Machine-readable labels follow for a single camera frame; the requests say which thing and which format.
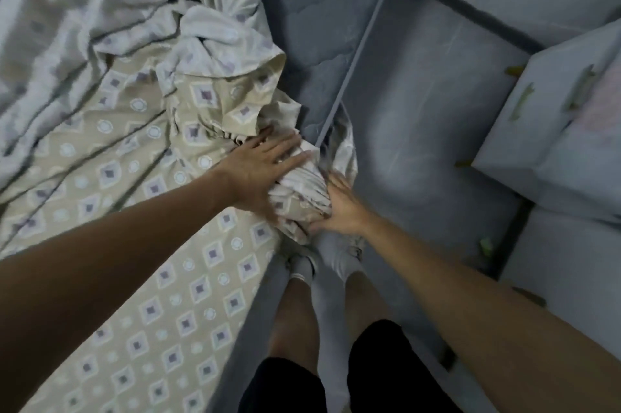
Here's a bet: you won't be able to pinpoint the person's left forearm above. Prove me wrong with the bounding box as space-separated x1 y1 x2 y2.
0 169 239 413

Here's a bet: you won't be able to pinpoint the black shorts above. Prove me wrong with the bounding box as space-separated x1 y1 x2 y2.
238 320 463 413

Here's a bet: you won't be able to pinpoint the white cardboard box with tape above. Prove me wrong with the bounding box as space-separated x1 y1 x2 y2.
472 17 621 225

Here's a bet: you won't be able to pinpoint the person's right leg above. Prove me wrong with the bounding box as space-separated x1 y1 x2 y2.
343 271 386 333

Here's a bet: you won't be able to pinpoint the person's right forearm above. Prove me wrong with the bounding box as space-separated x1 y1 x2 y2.
361 215 621 413

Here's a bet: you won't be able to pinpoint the plain white box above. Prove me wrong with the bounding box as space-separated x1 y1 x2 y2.
500 208 621 331

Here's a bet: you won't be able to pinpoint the white left sock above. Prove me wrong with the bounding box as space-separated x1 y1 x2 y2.
285 253 317 285

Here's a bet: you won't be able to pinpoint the person's right hand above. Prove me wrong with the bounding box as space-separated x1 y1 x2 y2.
310 173 377 236

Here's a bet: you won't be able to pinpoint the white sock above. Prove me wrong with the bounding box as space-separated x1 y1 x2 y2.
313 232 367 283
285 253 317 285

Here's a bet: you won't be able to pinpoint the beige diamond-patterned bed sheet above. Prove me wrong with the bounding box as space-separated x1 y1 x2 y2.
0 0 360 413

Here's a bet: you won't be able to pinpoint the white right sock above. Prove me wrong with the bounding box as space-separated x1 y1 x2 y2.
313 232 367 283

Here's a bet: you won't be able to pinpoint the person's left leg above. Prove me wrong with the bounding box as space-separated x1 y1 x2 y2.
268 276 317 370

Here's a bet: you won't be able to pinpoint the grey bed frame rail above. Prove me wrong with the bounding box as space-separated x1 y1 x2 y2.
313 0 407 149

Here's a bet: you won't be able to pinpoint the person's left hand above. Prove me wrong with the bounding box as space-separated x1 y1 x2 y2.
212 125 314 235

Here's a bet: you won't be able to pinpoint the person's leg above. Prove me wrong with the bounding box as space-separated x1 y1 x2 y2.
343 271 386 333
268 276 317 370

